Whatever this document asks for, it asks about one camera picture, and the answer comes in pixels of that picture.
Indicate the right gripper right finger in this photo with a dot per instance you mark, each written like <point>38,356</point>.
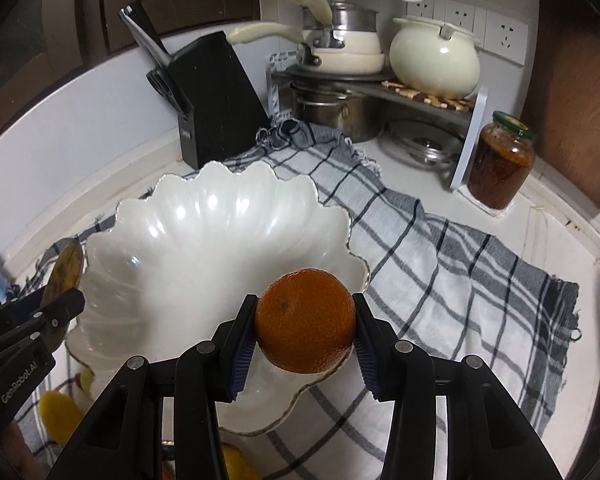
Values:
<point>488,435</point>

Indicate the yellow lemon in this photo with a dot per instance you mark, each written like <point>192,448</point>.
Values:
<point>60,415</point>

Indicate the spotted banana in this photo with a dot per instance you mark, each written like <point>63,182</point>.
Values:
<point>66,273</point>

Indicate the metal kitchen shelf rack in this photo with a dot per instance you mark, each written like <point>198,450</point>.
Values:
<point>463,117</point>

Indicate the steel lid under shelf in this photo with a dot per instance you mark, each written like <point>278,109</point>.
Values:
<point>421,144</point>

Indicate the steel pot under shelf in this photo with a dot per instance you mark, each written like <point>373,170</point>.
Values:
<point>360,118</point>

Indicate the white scalloped fruit bowl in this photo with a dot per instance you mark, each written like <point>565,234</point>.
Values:
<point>179,263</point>

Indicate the black knife block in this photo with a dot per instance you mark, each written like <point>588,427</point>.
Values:
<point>224,111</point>

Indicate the brown cutting board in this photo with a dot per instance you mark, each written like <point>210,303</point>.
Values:
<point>563,99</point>

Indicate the cream saucepan with handle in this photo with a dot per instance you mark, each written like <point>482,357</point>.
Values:
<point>338,37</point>

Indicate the orange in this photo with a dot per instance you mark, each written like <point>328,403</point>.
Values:
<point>305,321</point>
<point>237,465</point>

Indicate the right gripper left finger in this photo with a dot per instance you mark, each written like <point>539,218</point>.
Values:
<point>153,411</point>

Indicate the white wall power outlets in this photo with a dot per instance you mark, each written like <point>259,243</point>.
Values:
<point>495,33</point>

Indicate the green apple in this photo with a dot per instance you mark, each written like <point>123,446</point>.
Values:
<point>85,379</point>

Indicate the black kitchen scissors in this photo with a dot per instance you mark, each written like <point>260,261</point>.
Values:
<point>162,82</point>

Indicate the cream ceramic pot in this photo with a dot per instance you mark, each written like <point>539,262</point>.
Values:
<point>435,57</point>

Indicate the glass jar red sauce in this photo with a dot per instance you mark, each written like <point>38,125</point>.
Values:
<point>504,158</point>

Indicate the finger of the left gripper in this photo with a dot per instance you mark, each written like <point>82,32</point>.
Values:
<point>51,319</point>

